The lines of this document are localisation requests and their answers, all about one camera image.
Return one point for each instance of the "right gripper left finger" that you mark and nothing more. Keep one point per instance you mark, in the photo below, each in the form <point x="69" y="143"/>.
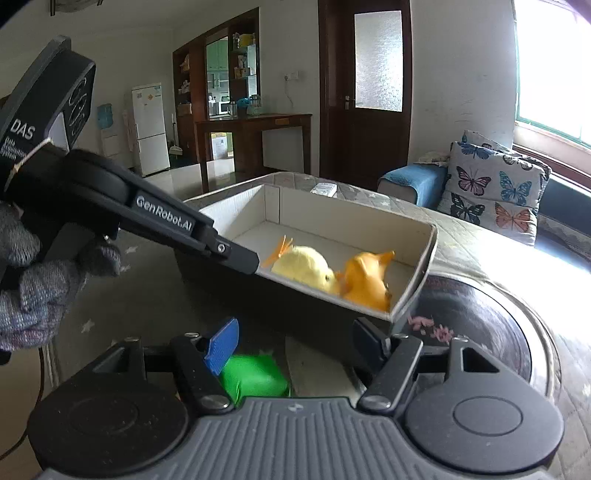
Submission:
<point x="197" y="362"/>

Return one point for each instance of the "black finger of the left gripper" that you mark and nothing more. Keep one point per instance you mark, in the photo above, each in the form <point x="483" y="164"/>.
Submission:
<point x="233" y="256"/>

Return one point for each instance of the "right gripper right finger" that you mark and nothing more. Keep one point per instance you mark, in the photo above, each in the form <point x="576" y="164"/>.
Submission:
<point x="391" y="361"/>

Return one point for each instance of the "green toy vegetable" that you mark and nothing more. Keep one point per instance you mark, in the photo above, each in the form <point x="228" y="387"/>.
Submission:
<point x="253" y="376"/>

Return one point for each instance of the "yellow toy chick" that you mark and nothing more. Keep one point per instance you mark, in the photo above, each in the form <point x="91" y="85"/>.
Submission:
<point x="302" y="264"/>

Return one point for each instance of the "orange toy animal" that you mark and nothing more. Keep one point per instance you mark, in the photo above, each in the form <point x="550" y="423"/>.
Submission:
<point x="363" y="280"/>

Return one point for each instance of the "white cardboard box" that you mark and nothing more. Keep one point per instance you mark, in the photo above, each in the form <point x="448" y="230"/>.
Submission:
<point x="258" y="218"/>

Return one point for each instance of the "grey knit gloved hand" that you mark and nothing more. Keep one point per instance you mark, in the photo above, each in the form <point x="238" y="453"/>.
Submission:
<point x="31" y="313"/>

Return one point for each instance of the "round glass stove plate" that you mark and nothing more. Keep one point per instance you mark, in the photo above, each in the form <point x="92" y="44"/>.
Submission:
<point x="459" y="306"/>

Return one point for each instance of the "grey quilted table cover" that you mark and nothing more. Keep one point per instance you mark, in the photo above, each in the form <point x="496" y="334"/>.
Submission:
<point x="153" y="300"/>

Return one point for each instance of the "water dispenser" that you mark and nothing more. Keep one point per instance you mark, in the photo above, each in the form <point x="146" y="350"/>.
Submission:
<point x="107" y="130"/>

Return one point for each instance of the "white refrigerator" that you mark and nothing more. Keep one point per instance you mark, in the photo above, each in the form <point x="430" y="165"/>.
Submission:
<point x="148" y="130"/>

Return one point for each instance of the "dark wooden console table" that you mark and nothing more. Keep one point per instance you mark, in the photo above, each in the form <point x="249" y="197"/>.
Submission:
<point x="248" y="133"/>

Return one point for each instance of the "dark wooden shelf cabinet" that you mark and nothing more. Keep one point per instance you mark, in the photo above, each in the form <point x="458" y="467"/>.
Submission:
<point x="209" y="72"/>

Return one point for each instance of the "butterfly print pillow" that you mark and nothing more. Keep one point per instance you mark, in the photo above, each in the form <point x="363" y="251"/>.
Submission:
<point x="491" y="186"/>

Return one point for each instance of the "blue sofa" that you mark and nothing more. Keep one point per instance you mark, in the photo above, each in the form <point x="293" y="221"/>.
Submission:
<point x="559" y="226"/>

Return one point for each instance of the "dark wooden door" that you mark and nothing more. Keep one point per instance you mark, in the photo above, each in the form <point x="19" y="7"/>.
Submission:
<point x="366" y="67"/>

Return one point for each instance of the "window with green frame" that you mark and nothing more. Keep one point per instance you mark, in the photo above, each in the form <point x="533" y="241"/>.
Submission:
<point x="553" y="50"/>

